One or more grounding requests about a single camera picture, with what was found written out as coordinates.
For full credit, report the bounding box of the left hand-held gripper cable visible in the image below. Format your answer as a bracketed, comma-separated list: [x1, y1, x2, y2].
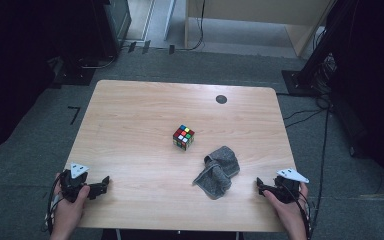
[43, 175, 64, 235]

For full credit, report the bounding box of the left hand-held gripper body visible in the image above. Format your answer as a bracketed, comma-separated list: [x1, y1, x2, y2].
[59, 162, 93, 204]

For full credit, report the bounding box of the black metal stand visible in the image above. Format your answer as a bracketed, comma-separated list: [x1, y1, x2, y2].
[281, 0, 359, 98]

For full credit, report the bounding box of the right hand-held gripper cable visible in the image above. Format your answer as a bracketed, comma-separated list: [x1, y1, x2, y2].
[293, 190, 315, 240]

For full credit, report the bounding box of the person's left hand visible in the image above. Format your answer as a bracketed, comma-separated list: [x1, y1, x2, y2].
[50, 171, 91, 235]

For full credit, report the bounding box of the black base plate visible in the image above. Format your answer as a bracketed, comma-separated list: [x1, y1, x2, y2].
[49, 56, 97, 88]

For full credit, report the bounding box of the black looped floor cable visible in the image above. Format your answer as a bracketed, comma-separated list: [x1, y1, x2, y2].
[77, 54, 117, 70]

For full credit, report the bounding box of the white post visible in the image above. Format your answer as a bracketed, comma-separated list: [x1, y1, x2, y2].
[162, 0, 178, 42]

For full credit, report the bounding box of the multicoloured puzzle cube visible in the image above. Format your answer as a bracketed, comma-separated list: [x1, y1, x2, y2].
[172, 124, 196, 152]

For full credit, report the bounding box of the light wooden desk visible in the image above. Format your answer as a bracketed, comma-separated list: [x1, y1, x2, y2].
[184, 0, 335, 58]

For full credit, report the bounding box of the grey cloth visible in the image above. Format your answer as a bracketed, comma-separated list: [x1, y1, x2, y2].
[192, 145, 241, 200]

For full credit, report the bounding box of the black cabinet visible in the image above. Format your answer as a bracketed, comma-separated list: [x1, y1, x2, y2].
[91, 0, 133, 59]

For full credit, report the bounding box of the long black floor cable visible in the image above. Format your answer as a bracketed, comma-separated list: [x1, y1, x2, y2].
[308, 108, 331, 234]

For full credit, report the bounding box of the black hanging cable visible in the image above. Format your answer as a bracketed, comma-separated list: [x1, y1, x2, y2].
[176, 0, 207, 52]

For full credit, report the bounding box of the cable bundle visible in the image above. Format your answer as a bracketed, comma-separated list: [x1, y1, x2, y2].
[311, 52, 335, 111]

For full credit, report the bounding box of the person's right hand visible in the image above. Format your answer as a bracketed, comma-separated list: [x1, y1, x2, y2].
[263, 182, 310, 234]

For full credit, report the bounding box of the hand-held gripper cable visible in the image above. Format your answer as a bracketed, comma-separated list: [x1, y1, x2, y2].
[293, 190, 315, 240]
[43, 175, 64, 235]

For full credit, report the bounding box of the black angled floor tape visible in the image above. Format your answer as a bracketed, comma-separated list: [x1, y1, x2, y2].
[67, 105, 81, 126]

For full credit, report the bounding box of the dark curtain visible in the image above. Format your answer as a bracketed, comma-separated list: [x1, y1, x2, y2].
[326, 0, 384, 201]
[0, 0, 96, 159]

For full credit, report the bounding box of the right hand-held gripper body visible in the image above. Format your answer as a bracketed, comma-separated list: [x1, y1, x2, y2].
[272, 168, 310, 205]

